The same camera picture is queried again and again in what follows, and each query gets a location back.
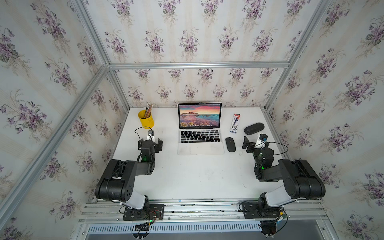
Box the black glasses case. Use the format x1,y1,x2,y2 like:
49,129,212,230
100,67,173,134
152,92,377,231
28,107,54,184
244,123,265,136

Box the pencils in cup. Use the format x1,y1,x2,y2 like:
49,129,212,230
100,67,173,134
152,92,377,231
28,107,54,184
143,104,153,119

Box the black left camera cable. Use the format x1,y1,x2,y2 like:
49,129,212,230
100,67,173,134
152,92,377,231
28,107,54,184
134,126,154,142

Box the black camera cable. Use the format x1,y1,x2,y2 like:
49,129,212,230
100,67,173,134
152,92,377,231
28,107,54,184
134,126,154,142
263,141,289,156

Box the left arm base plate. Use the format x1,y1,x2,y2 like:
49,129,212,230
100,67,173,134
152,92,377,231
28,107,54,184
123,204,165,222

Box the aluminium enclosure frame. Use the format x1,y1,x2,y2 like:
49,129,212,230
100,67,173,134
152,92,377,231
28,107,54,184
1,1,331,227

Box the yellow pen cup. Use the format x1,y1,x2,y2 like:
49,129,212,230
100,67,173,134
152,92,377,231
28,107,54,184
138,110,155,129

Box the white slotted cable duct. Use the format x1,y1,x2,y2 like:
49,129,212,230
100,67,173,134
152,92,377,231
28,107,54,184
87,221,262,235

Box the black wireless mouse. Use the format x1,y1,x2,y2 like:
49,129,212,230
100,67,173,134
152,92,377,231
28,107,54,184
225,137,236,153

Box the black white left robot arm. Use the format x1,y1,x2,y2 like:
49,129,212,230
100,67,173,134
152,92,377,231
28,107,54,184
95,139,163,211

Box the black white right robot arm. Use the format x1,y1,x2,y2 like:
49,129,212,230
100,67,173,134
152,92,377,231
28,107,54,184
242,134,326,210

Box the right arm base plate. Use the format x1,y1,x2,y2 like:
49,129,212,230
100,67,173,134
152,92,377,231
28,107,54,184
239,202,284,220

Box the aluminium mounting rail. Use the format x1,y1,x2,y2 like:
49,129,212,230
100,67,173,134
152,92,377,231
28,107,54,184
78,199,329,224

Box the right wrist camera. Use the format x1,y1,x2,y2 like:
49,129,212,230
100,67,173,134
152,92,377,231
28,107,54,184
255,134,268,148

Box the white marker box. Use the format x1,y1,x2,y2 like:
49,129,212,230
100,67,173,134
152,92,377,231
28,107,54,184
230,114,241,134

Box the black right camera cable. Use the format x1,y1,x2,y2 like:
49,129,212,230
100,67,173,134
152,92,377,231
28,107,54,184
263,141,289,156

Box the silver laptop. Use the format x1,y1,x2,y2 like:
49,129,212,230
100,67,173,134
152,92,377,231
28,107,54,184
178,103,224,156

